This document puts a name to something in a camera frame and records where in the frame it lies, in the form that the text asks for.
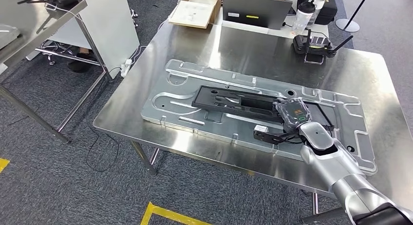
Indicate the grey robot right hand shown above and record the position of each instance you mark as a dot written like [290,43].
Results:
[293,114]

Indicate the black plastic panel part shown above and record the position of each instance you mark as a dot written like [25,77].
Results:
[206,101]

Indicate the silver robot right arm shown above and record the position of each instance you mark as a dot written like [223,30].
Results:
[338,165]

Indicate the stainless steel workbench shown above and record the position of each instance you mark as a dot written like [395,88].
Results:
[180,46]

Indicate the black remote controller with antennas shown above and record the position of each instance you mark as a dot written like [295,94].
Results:
[311,44]

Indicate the clear bottle with black lid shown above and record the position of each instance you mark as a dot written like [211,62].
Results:
[301,22]

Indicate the white desk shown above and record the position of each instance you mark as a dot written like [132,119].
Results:
[245,29]

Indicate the black carry case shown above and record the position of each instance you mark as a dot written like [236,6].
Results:
[330,10]

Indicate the grey laptop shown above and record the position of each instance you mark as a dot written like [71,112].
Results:
[255,10]

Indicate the clear bottle with white cap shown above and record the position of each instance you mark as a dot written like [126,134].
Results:
[319,4]

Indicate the silver stamped metal panel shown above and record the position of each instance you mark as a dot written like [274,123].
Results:
[174,117]
[8,36]

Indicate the cardboard box with white foam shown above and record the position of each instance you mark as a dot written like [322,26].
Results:
[193,13]

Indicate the white power strip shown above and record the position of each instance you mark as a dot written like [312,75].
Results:
[125,68]

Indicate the white board panel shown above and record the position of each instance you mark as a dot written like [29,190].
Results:
[106,30]

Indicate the person's foot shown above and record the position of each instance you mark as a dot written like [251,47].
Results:
[80,63]

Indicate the stainless steel side table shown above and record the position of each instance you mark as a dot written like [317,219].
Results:
[25,20]

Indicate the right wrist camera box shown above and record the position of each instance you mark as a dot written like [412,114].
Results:
[267,138]

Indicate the black stanchion post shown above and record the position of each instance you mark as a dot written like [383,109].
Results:
[347,25]

